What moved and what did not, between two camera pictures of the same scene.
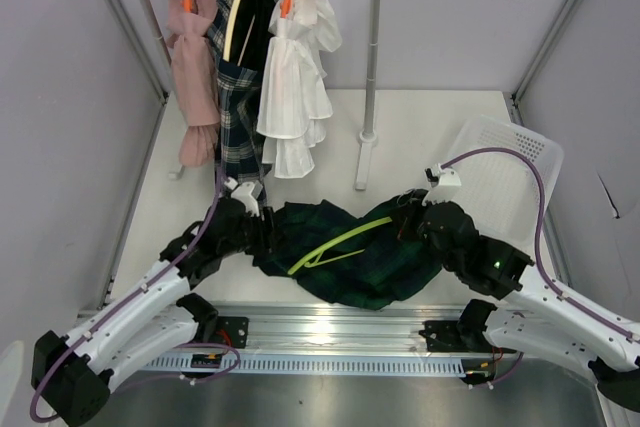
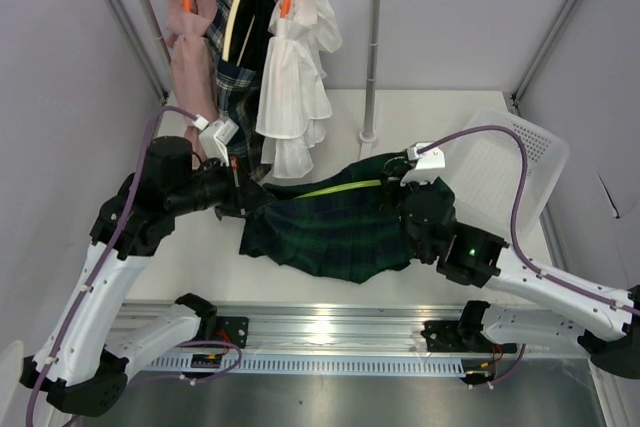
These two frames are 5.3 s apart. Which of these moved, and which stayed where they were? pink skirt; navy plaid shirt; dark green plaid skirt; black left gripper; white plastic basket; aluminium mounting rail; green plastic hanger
Moved: black left gripper; green plastic hanger; dark green plaid skirt
Stayed: pink skirt; navy plaid shirt; aluminium mounting rail; white plastic basket
